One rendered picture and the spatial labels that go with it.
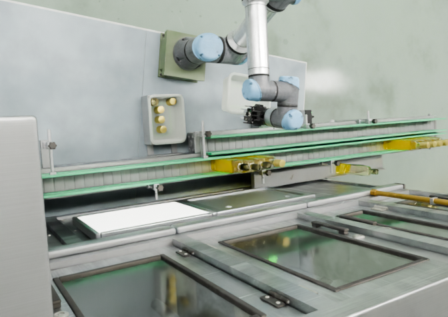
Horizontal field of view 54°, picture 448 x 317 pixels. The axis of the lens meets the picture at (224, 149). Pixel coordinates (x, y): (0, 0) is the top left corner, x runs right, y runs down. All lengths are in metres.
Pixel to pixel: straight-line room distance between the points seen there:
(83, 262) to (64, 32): 1.04
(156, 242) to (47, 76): 0.91
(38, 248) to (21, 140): 0.12
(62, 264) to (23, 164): 0.79
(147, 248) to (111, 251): 0.11
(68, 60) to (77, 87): 0.12
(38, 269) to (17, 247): 0.04
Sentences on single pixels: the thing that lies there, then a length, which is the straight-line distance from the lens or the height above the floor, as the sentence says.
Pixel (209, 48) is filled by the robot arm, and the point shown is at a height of 1.06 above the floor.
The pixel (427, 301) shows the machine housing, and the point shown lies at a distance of 1.02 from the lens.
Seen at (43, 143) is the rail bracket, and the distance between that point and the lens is 1.81.
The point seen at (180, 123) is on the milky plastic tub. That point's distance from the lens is 2.05.
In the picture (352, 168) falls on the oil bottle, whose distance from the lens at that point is 2.46.
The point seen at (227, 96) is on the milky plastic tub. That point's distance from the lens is 1.82.
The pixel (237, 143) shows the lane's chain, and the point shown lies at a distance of 2.12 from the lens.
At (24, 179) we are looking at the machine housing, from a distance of 0.54.
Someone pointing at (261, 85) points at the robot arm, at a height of 1.44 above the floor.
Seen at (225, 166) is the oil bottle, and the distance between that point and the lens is 1.94.
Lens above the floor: 2.67
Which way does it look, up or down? 59 degrees down
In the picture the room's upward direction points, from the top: 93 degrees clockwise
